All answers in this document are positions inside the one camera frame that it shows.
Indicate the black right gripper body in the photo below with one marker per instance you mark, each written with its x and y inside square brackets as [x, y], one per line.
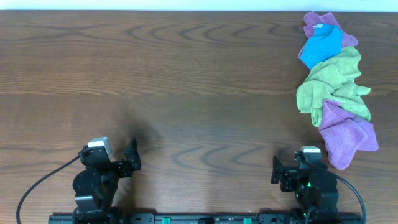
[285, 177]

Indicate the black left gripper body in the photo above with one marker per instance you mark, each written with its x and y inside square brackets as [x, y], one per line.
[123, 168]

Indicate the purple microfiber cloth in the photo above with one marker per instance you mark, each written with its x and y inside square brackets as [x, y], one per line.
[344, 134]

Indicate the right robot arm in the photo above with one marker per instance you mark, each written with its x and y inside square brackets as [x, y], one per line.
[314, 188]

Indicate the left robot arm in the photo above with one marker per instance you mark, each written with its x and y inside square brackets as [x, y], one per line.
[96, 186]

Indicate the green microfiber cloth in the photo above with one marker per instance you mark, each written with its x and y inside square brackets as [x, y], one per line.
[333, 79]

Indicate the blue microfiber cloth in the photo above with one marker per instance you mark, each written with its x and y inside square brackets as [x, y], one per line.
[322, 45]

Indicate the purple cloth under pile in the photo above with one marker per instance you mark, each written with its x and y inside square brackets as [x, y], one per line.
[348, 42]

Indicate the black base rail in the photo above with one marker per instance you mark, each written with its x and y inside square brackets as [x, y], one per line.
[148, 218]

